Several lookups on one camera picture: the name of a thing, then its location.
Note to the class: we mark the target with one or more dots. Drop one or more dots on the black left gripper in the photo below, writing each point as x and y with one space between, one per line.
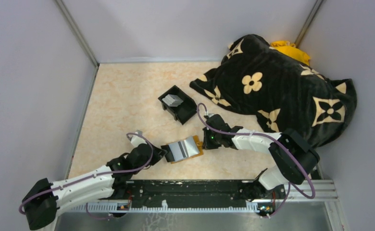
157 154

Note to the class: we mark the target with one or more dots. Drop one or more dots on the yellow cloth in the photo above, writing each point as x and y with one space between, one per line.
290 49

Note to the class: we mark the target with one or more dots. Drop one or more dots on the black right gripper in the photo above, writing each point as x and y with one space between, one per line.
206 144

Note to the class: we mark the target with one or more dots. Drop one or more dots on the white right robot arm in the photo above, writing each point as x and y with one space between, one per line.
294 157

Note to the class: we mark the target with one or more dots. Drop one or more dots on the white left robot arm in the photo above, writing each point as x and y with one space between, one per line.
47 200

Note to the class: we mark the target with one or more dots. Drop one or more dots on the stack of white cards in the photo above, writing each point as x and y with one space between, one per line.
172 100

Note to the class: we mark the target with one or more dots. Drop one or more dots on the black plastic card box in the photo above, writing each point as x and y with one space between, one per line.
181 106

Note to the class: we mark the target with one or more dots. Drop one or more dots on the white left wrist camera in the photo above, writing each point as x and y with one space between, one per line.
137 140

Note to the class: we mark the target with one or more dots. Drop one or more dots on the black flower-pattern blanket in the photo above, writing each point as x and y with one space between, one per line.
256 79

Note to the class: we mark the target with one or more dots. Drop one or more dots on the white card with black stripe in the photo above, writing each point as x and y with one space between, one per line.
178 151

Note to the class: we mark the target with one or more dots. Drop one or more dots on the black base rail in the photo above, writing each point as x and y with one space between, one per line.
203 196

